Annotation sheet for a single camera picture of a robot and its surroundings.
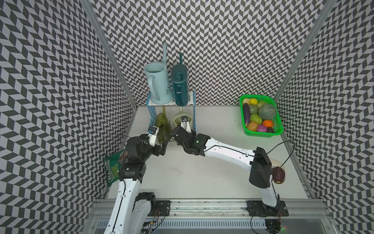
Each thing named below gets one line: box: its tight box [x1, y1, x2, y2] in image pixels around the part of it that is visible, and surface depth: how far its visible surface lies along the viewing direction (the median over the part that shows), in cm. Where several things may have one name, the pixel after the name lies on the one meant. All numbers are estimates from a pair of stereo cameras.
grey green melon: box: [258, 103, 277, 121], surface depth 100 cm
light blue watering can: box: [143, 42, 174, 105], surface depth 74 cm
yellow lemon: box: [249, 97, 258, 105], surface depth 113 cm
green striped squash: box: [249, 113, 263, 125], surface depth 101 cm
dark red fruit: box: [271, 166, 286, 184], surface depth 81 cm
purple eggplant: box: [243, 102, 250, 127], surface depth 104 cm
